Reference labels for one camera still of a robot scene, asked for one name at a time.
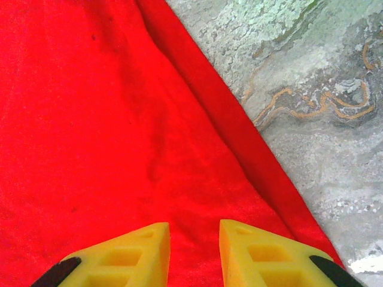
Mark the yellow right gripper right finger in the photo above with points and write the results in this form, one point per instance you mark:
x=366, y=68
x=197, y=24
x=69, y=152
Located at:
x=269, y=263

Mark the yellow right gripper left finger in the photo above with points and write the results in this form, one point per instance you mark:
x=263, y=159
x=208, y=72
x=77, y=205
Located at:
x=125, y=263

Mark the red t-shirt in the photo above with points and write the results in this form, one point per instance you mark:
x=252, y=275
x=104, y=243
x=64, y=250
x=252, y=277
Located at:
x=89, y=119

